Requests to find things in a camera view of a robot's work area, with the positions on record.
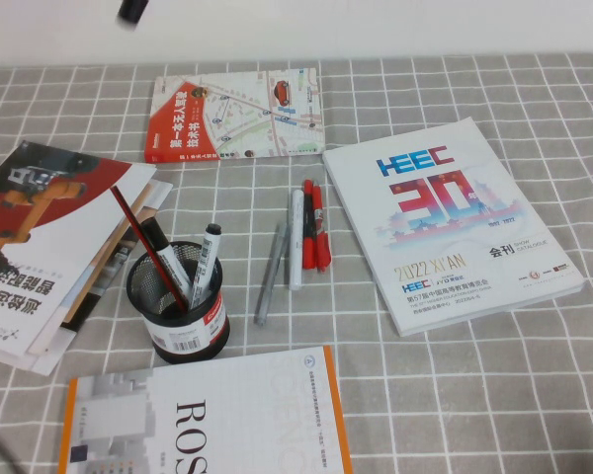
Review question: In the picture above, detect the white ROS book orange edge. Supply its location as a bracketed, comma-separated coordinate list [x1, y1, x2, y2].
[57, 345, 353, 474]

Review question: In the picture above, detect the white pen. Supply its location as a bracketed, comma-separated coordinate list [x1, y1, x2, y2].
[288, 190, 306, 291]

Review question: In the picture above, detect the red gel pen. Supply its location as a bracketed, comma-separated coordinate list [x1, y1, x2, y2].
[309, 185, 333, 274]

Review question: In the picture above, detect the grey checked tablecloth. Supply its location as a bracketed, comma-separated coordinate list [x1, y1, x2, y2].
[0, 53, 593, 474]

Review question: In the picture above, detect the grey translucent pen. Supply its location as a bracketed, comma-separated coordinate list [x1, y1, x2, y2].
[254, 221, 288, 326]

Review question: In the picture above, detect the white marker black cap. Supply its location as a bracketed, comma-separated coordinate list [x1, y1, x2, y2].
[140, 218, 194, 307]
[117, 0, 150, 24]
[190, 223, 223, 310]

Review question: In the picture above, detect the white paper stack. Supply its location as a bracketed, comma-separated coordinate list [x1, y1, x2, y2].
[0, 315, 78, 377]

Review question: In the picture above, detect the booklet with brown photo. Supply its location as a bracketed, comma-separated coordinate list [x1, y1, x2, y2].
[61, 178, 174, 331]

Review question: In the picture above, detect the red white robot brochure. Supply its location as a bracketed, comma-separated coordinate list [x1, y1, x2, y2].
[0, 140, 158, 357]

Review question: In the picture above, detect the red black pencil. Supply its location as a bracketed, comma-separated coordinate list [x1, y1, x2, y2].
[110, 186, 189, 315]

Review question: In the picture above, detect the black mesh pen holder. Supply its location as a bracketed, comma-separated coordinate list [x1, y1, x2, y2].
[126, 240, 231, 365]

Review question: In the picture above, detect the black and red pen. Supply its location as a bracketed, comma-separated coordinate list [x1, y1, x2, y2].
[301, 179, 317, 271]

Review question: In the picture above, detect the orange map cover book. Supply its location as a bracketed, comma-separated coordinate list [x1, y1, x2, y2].
[143, 67, 325, 165]

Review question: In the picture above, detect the white HEEC show catalogue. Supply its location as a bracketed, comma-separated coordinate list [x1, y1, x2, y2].
[321, 117, 587, 339]

